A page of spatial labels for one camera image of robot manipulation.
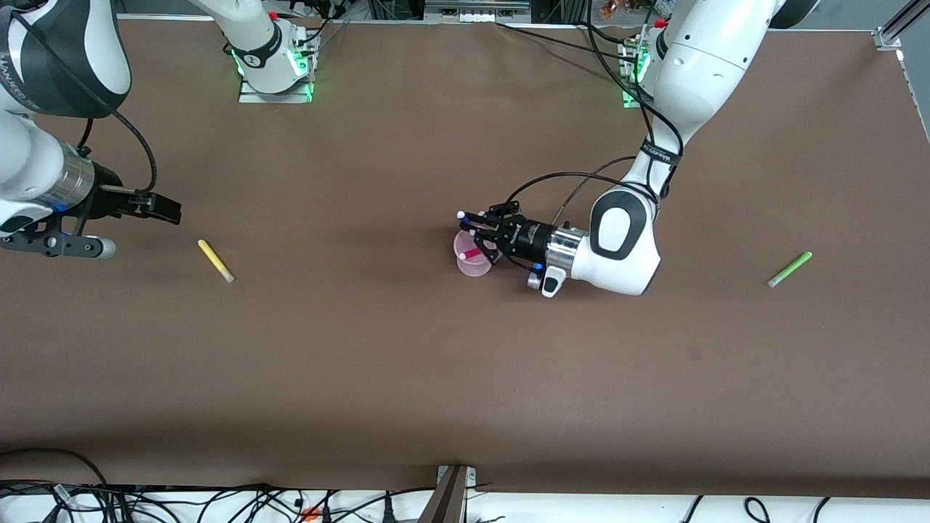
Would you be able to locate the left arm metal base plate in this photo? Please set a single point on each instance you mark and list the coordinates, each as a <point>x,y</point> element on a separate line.
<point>633,102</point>

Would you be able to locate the yellow marker pen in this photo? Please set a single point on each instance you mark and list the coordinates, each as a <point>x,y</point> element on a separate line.
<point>215,260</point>

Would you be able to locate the grey power strip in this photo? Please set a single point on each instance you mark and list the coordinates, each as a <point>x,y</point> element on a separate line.
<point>476,10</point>

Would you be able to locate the pink marker pen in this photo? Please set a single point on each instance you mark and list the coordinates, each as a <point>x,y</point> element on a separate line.
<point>471,255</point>

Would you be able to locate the pink plastic cup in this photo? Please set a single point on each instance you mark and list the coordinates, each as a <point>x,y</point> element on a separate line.
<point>474,267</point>

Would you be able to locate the metal table edge bracket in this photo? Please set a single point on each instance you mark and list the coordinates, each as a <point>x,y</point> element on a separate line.
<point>447,494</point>

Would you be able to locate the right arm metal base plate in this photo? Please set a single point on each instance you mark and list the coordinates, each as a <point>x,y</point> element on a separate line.
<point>251,96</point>

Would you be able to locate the purple marker pen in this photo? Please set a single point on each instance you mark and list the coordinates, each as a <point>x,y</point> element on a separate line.
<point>465,218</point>

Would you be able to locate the green marker pen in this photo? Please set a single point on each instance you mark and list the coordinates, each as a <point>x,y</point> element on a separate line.
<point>790,269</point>

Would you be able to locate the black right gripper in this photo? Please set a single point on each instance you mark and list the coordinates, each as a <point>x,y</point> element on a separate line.
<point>106,196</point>

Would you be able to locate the aluminium frame corner bracket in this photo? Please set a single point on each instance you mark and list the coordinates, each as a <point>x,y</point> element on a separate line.
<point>888,38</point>

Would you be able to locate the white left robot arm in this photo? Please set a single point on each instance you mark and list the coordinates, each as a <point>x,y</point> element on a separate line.
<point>697,65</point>

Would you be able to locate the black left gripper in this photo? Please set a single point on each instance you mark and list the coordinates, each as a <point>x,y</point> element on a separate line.
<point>524,239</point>

